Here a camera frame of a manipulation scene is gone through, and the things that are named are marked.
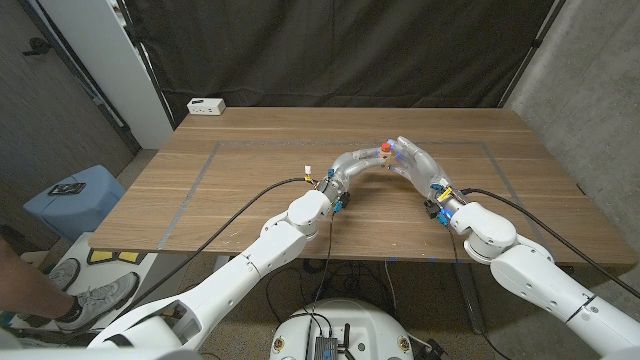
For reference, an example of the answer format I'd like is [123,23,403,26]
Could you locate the grey sneaker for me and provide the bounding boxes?
[47,257,81,294]
[54,272,140,331]

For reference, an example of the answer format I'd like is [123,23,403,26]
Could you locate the white power strip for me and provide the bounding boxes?
[187,97,227,117]

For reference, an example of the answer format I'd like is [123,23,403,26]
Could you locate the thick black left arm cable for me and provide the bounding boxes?
[112,177,319,324]

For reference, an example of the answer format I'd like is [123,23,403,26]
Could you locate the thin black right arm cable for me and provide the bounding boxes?
[447,224,514,360]

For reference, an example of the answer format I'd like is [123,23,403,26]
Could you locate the black backdrop curtain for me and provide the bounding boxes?
[122,0,569,114]

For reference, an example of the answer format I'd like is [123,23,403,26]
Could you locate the black phone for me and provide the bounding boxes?
[47,182,87,196]

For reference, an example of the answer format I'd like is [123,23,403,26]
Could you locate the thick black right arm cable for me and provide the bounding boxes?
[460,188,640,300]

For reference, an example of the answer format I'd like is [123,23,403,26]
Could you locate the black floor cables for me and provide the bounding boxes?
[264,258,396,324]

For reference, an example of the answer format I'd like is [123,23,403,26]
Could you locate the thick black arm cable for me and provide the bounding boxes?
[460,188,640,300]
[112,177,319,324]

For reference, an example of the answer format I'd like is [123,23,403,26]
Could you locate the black backdrop stand pole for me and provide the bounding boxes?
[115,0,177,131]
[497,0,569,109]

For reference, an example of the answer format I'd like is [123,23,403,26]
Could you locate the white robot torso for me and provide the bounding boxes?
[269,298,415,360]

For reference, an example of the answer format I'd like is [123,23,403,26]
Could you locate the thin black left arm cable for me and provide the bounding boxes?
[305,212,336,360]

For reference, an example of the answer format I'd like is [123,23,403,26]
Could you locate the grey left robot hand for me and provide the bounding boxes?
[319,147,390,204]

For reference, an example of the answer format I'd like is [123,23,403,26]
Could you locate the blue stool with phone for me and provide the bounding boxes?
[22,165,126,241]

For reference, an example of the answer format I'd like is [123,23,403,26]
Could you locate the black wall rail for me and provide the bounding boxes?
[18,0,142,154]

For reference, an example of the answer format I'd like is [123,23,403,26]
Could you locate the person's bare leg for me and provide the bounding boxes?
[0,237,84,324]

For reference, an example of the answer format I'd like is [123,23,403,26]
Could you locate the white pillar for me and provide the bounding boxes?
[37,0,174,150]

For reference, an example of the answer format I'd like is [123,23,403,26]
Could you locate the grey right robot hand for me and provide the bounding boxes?
[387,135,469,215]

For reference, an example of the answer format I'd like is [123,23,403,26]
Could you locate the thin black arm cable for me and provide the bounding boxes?
[447,224,514,360]
[305,212,336,360]

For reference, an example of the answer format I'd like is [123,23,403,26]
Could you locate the grey table leg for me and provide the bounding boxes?
[457,262,487,335]

